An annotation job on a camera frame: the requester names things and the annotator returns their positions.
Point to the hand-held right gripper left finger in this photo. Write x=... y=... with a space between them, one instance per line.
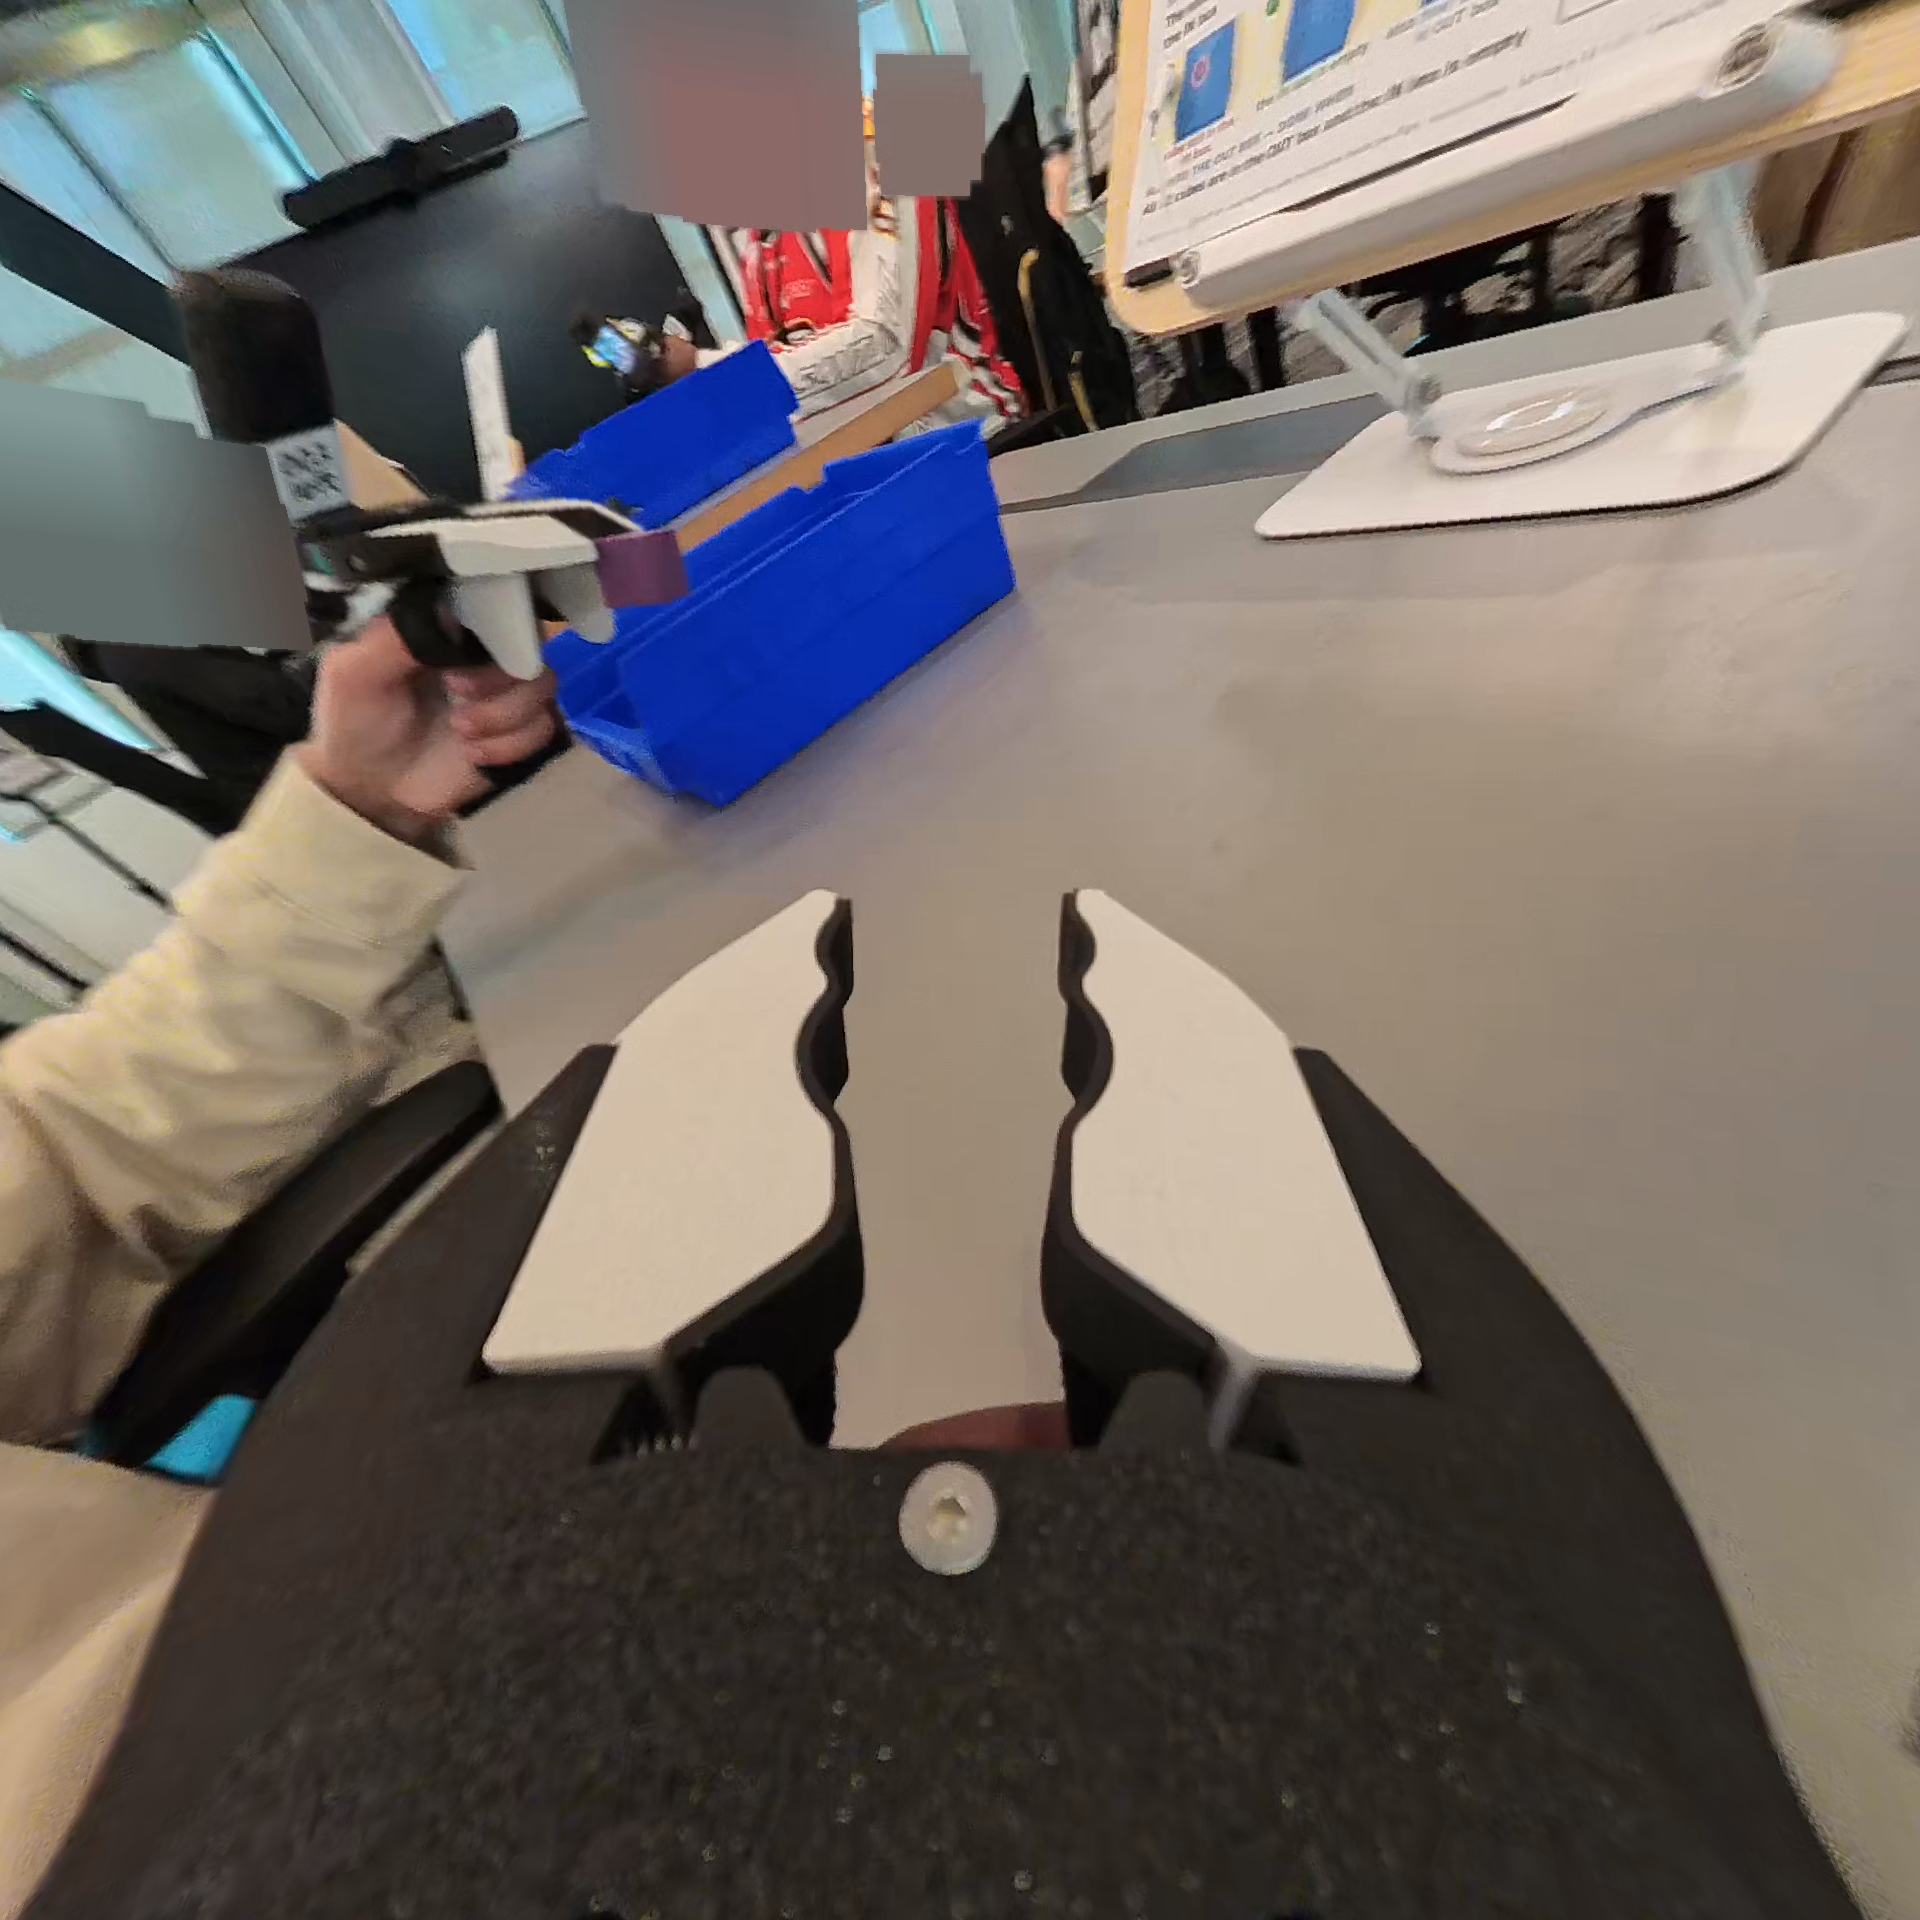
x=674 y=1185

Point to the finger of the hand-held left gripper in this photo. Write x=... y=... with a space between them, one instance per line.
x=503 y=616
x=495 y=543

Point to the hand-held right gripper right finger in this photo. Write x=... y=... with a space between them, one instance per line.
x=1231 y=1185

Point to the purple wooden cube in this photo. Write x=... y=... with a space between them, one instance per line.
x=645 y=571

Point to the blue plastic bin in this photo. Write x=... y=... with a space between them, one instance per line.
x=691 y=422
x=840 y=629

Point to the person's left forearm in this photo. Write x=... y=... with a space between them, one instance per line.
x=195 y=1051

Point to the person's left hand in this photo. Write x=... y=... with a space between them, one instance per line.
x=389 y=744

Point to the white standing card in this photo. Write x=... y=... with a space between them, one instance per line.
x=487 y=405

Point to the black video bar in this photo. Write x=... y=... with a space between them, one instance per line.
x=397 y=165

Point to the black jacket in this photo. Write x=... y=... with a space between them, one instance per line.
x=1049 y=300

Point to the white folding stand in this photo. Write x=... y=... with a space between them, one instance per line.
x=1723 y=435

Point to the printed instruction sheet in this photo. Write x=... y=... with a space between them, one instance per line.
x=1425 y=150

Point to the black wall screen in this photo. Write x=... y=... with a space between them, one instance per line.
x=451 y=285

